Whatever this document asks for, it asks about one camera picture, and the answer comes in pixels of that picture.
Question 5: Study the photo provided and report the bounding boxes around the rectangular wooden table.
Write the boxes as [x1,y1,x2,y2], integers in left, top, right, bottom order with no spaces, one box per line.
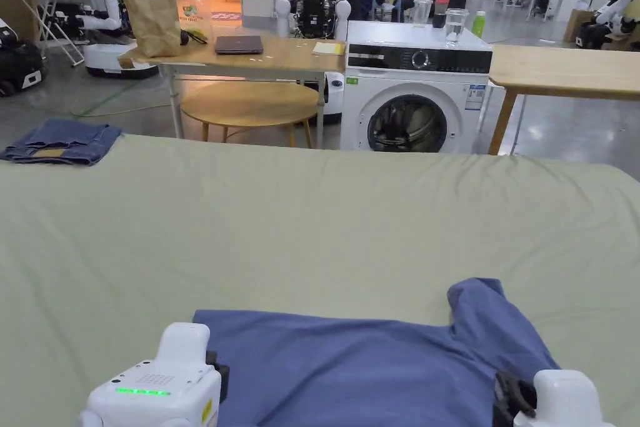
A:
[117,0,348,150]

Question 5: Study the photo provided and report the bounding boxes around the folded blue jeans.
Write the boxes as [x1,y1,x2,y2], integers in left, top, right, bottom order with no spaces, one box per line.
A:
[0,118,124,167]

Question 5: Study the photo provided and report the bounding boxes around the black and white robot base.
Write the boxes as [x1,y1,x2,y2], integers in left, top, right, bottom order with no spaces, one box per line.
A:
[0,18,47,99]

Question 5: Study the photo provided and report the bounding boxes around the black and white humanoid robot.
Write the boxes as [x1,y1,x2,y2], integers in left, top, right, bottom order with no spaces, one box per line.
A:
[276,0,352,126]

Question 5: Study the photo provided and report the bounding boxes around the long wooden table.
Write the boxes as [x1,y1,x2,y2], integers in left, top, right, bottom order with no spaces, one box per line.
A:
[487,44,640,156]

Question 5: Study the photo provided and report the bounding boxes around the round wooden table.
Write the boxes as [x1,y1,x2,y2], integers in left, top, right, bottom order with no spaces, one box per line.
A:
[179,81,321,150]

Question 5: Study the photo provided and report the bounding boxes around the white wheeled robot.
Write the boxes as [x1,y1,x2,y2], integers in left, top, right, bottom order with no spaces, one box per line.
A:
[77,0,161,81]

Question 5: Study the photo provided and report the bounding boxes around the bed with pale green sheet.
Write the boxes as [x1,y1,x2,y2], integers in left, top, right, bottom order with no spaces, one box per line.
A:
[0,133,640,427]

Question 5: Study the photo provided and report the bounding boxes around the blue shirt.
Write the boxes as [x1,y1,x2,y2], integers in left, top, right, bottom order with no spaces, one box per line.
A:
[192,276,562,427]

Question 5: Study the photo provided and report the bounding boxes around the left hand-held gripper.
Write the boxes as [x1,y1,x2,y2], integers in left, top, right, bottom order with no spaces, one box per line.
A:
[78,321,231,427]

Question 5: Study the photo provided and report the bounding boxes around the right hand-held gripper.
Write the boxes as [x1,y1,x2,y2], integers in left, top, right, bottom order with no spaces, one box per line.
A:
[492,369,603,427]

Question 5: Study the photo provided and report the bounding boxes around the white washing machine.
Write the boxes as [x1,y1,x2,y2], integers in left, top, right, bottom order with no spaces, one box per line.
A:
[339,0,494,154]

